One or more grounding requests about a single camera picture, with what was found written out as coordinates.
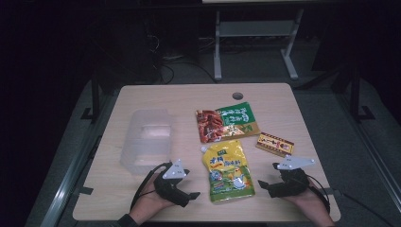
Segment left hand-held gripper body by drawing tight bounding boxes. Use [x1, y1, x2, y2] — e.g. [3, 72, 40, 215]
[153, 158, 192, 208]

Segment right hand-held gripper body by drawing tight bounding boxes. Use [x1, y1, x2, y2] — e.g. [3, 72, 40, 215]
[267, 155, 316, 199]

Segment yellow and red seasoning box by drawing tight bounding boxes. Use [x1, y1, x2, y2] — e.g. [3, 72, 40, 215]
[254, 131, 296, 159]

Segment yellow spout pouch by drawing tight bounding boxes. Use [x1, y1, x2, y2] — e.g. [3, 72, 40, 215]
[200, 140, 256, 203]

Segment clear plastic container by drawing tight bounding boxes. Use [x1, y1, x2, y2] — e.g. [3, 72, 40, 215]
[118, 108, 174, 176]

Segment green and red sauce packet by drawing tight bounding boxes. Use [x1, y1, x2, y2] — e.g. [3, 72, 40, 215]
[195, 101, 261, 145]

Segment person's right hand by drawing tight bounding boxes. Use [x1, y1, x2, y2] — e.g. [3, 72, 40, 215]
[282, 179, 336, 227]

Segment person's left hand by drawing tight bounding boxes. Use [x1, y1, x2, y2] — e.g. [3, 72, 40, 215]
[129, 173, 176, 226]

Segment black metal stand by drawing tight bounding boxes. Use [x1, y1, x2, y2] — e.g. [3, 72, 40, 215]
[345, 64, 376, 123]
[79, 71, 102, 123]

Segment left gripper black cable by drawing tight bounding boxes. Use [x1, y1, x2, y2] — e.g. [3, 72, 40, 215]
[130, 162, 173, 212]

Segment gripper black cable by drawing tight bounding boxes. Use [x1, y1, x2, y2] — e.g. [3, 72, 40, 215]
[130, 162, 173, 212]
[304, 176, 331, 214]

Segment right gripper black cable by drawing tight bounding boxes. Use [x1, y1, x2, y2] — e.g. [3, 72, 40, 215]
[304, 176, 331, 214]

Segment grey table edge bracket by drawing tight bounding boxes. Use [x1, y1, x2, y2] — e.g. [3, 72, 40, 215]
[74, 186, 95, 197]
[318, 187, 343, 197]

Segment thin black floor cable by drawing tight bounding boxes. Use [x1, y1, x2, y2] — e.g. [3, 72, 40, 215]
[341, 192, 391, 226]

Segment black floor cables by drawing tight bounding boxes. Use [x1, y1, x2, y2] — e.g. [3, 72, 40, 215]
[148, 32, 218, 85]

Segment white metal table frame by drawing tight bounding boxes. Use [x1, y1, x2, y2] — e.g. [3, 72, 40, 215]
[213, 9, 305, 81]

